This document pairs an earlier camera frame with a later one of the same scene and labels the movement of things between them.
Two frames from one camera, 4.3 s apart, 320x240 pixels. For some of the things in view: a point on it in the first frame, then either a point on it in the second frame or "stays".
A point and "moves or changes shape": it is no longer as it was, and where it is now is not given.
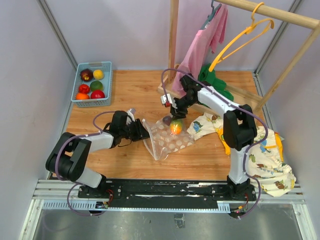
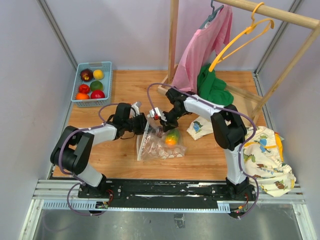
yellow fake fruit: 98,74 stays
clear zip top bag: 164,140 moves or changes shape
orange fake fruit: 84,88 stays
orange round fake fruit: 82,96 stays
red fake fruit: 97,94 stays
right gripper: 180,114 → 168,125
